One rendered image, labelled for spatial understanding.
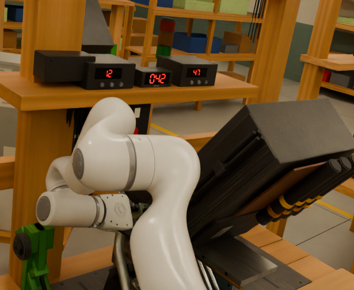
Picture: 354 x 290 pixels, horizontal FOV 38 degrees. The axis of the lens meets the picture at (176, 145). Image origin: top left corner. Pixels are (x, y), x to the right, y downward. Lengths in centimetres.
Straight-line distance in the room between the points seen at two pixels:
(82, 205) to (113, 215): 11
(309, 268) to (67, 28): 129
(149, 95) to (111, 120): 59
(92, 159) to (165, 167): 13
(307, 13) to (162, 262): 1095
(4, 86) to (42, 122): 17
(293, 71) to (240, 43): 387
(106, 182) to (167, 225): 13
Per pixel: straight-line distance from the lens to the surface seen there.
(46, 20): 142
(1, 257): 351
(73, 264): 184
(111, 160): 84
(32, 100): 132
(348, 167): 135
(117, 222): 138
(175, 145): 90
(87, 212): 131
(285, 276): 196
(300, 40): 1167
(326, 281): 201
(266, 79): 211
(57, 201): 127
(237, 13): 775
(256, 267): 150
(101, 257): 189
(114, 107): 98
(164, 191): 87
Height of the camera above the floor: 188
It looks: 19 degrees down
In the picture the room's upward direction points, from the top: 9 degrees clockwise
